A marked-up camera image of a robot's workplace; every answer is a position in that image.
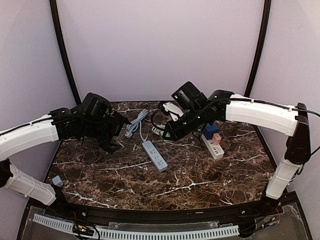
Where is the dark blue cube plug adapter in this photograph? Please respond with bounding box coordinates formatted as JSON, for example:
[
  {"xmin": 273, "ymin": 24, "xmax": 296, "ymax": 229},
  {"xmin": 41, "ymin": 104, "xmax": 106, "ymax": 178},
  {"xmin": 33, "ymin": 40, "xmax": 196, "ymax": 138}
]
[{"xmin": 202, "ymin": 123, "xmax": 220, "ymax": 140}]

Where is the light blue cable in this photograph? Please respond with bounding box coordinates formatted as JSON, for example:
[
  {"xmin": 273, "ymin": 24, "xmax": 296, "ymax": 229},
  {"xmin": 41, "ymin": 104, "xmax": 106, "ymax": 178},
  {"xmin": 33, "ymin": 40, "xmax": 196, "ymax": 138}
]
[{"xmin": 123, "ymin": 108, "xmax": 150, "ymax": 142}]

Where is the pink cube charger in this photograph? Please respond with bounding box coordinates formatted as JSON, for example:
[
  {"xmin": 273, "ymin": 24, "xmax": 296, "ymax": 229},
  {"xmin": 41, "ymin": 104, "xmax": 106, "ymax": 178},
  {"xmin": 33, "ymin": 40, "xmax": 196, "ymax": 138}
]
[{"xmin": 212, "ymin": 133, "xmax": 222, "ymax": 146}]

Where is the white power strip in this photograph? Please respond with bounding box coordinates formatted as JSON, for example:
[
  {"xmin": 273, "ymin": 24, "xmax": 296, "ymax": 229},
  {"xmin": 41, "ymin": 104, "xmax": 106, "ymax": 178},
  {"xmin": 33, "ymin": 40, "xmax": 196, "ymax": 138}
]
[{"xmin": 201, "ymin": 134, "xmax": 225, "ymax": 160}]

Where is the white cable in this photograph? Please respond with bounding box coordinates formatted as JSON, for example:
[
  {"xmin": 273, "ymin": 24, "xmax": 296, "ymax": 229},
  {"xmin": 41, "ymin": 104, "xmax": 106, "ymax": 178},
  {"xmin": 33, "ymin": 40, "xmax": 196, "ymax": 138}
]
[{"xmin": 151, "ymin": 126, "xmax": 167, "ymax": 136}]

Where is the light blue power strip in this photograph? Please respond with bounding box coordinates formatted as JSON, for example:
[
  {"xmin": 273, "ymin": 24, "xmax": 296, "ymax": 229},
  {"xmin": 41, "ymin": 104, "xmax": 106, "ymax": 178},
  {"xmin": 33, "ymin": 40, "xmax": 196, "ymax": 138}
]
[{"xmin": 142, "ymin": 140, "xmax": 168, "ymax": 172}]

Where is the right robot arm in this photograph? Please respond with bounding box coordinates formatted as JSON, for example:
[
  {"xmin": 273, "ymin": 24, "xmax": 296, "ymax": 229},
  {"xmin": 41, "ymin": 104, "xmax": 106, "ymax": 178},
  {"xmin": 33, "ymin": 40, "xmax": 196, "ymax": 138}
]
[{"xmin": 162, "ymin": 90, "xmax": 313, "ymax": 200}]

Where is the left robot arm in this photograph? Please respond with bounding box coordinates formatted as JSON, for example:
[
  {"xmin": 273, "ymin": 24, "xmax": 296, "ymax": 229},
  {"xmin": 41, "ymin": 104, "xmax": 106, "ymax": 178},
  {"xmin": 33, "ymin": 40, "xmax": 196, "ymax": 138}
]
[{"xmin": 0, "ymin": 107, "xmax": 129, "ymax": 206}]

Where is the light blue cube charger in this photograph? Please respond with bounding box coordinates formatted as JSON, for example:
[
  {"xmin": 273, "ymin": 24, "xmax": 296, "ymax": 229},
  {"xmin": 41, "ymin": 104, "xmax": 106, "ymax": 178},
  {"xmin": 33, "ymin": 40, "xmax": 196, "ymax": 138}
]
[{"xmin": 51, "ymin": 175, "xmax": 64, "ymax": 187}]

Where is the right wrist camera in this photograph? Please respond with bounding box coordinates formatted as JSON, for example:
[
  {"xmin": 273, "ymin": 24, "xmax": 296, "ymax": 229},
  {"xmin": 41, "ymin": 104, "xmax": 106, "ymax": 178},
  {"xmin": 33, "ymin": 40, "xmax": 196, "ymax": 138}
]
[{"xmin": 171, "ymin": 81, "xmax": 207, "ymax": 110}]

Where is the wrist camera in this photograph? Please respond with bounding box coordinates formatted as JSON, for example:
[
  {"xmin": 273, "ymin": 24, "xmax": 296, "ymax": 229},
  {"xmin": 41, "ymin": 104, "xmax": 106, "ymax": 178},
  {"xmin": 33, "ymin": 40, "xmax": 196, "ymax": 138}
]
[
  {"xmin": 77, "ymin": 92, "xmax": 112, "ymax": 120},
  {"xmin": 171, "ymin": 81, "xmax": 207, "ymax": 110}
]

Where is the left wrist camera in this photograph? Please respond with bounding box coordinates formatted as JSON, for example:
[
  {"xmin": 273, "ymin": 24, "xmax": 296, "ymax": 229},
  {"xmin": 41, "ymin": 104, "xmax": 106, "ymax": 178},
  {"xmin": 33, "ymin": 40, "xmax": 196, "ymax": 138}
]
[{"xmin": 77, "ymin": 92, "xmax": 112, "ymax": 120}]

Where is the white slotted cable duct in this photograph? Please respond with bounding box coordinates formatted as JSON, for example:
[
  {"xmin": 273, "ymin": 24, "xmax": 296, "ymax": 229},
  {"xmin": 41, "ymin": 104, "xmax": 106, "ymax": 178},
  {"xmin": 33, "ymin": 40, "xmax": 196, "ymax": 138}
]
[{"xmin": 32, "ymin": 213, "xmax": 240, "ymax": 240}]

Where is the black front rail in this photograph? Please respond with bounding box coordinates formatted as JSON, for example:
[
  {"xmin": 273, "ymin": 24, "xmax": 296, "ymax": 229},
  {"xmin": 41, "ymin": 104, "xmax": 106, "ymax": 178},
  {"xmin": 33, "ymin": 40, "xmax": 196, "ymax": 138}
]
[{"xmin": 24, "ymin": 192, "xmax": 298, "ymax": 226}]

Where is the left black frame post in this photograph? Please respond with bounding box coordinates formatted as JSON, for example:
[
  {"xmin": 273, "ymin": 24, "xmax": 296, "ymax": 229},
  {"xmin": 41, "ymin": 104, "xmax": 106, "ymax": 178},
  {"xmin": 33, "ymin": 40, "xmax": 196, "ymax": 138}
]
[{"xmin": 49, "ymin": 0, "xmax": 81, "ymax": 105}]

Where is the black frame post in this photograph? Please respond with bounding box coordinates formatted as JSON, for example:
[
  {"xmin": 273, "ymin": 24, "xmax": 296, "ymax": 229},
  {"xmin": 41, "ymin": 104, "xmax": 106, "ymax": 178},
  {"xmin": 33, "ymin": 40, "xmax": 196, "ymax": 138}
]
[
  {"xmin": 49, "ymin": 0, "xmax": 81, "ymax": 105},
  {"xmin": 244, "ymin": 0, "xmax": 272, "ymax": 97}
]

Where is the right black frame post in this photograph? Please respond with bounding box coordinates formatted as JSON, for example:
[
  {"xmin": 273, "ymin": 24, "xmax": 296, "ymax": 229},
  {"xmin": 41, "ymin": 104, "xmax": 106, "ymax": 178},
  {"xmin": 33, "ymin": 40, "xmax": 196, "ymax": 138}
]
[{"xmin": 244, "ymin": 0, "xmax": 272, "ymax": 97}]

